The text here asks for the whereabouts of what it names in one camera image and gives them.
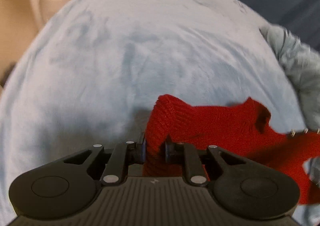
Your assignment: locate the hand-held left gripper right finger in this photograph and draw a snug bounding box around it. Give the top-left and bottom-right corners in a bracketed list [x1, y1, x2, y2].
[164, 139, 247, 188]

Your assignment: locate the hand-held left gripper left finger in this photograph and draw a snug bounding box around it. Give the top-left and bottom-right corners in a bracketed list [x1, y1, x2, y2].
[62, 132, 147, 187]

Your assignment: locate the red knit sweater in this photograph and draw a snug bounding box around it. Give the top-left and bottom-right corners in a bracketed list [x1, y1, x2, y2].
[142, 94, 320, 205]

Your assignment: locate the light blue bed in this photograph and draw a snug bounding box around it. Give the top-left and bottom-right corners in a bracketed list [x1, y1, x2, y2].
[0, 0, 320, 226]

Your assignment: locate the black dumbbell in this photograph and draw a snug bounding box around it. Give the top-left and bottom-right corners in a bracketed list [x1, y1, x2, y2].
[0, 62, 17, 89]

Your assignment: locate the blue-grey fleece blanket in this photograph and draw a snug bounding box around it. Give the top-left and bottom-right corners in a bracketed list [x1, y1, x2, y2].
[259, 24, 320, 131]

